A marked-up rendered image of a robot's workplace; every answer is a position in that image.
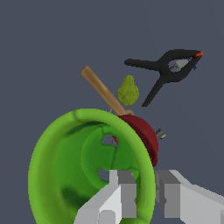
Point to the black spring clamp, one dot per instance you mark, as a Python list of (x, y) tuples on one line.
[(166, 70)]

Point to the green bowl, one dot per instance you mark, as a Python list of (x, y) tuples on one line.
[(87, 166)]

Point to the yellow-green pear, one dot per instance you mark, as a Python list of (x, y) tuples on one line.
[(128, 92)]

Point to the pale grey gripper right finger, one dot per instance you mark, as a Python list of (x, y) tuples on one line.
[(186, 201)]

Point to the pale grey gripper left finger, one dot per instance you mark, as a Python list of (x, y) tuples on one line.
[(112, 201)]

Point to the small grey and blue object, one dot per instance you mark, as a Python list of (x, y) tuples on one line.
[(181, 64)]

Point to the small grey metal object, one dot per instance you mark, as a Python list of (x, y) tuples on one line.
[(160, 134)]

